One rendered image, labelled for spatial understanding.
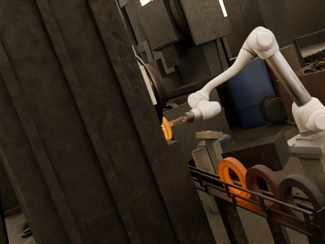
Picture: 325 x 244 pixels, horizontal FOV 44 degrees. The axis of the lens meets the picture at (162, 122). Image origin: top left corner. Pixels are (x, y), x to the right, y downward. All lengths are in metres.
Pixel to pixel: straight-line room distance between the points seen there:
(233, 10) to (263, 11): 0.64
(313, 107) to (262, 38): 0.53
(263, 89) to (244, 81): 0.29
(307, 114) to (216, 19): 3.69
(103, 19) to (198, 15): 4.16
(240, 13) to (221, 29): 1.26
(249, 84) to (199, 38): 0.93
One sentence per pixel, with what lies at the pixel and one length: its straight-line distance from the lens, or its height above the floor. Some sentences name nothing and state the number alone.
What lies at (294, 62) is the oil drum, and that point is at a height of 0.64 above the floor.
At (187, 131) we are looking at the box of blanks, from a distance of 4.65.
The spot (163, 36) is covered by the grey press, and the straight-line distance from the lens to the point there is 5.97.
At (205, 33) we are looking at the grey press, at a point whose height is 1.45.
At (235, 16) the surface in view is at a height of 1.61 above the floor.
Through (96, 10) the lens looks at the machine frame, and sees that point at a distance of 1.73.
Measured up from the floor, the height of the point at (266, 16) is 1.42.
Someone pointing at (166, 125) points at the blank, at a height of 0.85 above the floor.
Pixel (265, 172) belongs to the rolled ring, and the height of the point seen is 0.73.
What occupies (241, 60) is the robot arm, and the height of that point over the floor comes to 1.07.
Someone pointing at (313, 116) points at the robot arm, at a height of 0.61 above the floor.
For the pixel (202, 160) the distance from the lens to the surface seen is 3.11.
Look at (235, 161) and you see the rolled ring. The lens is 1.62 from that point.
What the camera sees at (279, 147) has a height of 0.67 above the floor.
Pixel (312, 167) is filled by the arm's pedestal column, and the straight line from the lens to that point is 2.98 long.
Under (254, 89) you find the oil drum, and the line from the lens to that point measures 5.62.
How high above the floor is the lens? 1.19
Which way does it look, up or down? 7 degrees down
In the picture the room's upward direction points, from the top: 20 degrees counter-clockwise
